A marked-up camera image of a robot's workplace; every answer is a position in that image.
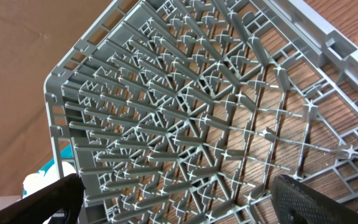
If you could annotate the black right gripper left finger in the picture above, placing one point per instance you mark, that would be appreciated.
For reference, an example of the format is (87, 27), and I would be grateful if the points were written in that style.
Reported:
(66, 194)

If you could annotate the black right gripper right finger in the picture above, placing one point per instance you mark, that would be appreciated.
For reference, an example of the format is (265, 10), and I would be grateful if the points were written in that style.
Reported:
(295, 202)

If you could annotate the grey dishwasher rack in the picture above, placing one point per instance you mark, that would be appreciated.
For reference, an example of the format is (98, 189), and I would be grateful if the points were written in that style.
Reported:
(186, 111)

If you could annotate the crumpled white paper napkin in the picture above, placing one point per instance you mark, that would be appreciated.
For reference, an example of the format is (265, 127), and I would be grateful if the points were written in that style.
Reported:
(44, 177)

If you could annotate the teal plastic tray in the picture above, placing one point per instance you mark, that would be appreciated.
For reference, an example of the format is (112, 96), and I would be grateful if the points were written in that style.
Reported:
(66, 153)

